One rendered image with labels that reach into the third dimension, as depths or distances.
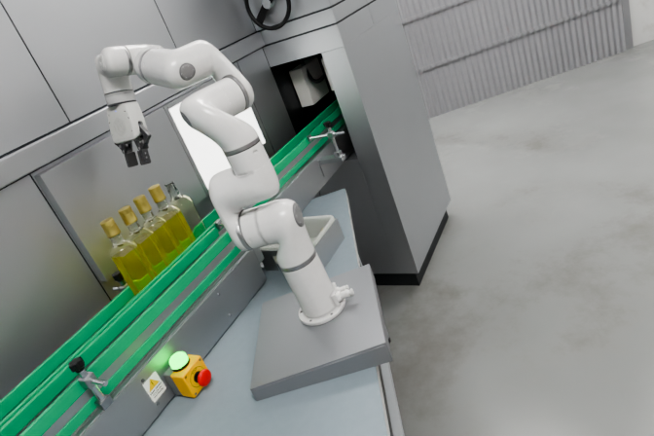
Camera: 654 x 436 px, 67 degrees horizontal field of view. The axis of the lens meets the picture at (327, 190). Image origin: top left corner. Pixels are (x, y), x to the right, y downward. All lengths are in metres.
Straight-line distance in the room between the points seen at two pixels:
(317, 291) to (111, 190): 0.69
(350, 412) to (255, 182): 0.51
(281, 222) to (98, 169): 0.63
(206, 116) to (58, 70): 0.62
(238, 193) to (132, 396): 0.52
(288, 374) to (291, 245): 0.28
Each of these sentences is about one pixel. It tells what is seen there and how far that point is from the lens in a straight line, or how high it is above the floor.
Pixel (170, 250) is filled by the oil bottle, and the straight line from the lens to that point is 1.48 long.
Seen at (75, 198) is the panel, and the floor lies 1.22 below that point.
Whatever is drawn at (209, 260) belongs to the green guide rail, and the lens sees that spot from 1.43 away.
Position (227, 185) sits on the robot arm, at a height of 1.19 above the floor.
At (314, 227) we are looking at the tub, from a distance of 1.64.
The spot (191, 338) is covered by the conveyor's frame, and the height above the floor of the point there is 0.83.
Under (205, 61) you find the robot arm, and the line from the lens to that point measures 1.17.
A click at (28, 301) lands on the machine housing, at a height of 1.06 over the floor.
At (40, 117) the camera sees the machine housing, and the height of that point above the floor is 1.44.
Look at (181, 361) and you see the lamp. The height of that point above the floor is 0.85.
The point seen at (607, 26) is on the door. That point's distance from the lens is 5.23.
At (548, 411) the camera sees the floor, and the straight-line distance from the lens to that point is 1.97.
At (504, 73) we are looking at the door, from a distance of 4.91.
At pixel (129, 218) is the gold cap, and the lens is 1.41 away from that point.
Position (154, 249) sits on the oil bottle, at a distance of 1.44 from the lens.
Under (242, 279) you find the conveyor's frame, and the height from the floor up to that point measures 0.83.
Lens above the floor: 1.53
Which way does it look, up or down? 23 degrees down
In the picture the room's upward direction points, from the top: 21 degrees counter-clockwise
